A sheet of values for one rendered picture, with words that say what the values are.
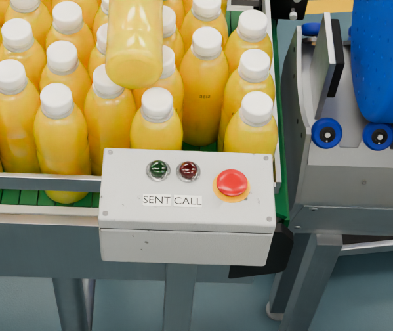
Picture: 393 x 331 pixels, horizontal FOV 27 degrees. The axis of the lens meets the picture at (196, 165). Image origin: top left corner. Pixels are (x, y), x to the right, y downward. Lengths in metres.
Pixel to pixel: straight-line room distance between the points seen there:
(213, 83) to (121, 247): 0.28
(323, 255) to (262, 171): 0.57
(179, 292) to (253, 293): 0.98
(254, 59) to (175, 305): 0.37
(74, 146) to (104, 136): 0.05
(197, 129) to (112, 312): 0.97
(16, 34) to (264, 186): 0.38
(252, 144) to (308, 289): 0.64
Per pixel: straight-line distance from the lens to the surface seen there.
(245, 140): 1.04
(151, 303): 2.09
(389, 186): 1.27
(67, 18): 1.12
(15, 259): 1.26
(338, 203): 1.28
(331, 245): 1.49
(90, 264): 1.25
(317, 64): 1.25
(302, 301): 1.68
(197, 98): 1.14
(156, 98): 1.02
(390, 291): 2.20
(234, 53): 1.14
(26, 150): 1.14
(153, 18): 1.03
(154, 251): 0.98
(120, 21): 1.02
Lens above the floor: 1.89
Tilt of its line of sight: 55 degrees down
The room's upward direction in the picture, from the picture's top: 6 degrees clockwise
